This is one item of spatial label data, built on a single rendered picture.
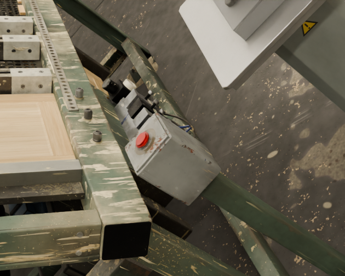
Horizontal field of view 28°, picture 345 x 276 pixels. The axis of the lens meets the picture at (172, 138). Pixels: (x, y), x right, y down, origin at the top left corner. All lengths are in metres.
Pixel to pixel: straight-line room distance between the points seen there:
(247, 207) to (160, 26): 2.32
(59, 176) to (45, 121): 0.30
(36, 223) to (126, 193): 0.25
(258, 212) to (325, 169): 0.77
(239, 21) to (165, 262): 0.64
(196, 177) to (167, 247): 0.20
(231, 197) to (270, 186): 0.94
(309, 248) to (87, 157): 0.64
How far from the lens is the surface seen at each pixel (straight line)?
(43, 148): 1.91
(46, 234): 1.57
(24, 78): 2.20
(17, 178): 1.77
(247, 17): 1.79
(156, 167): 1.53
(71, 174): 1.79
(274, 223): 1.79
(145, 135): 1.54
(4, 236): 1.55
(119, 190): 1.69
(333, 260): 1.97
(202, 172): 1.57
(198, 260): 1.73
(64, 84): 2.19
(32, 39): 2.47
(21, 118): 2.06
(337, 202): 2.38
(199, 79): 3.32
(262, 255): 2.23
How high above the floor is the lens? 1.72
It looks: 32 degrees down
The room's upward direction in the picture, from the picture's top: 56 degrees counter-clockwise
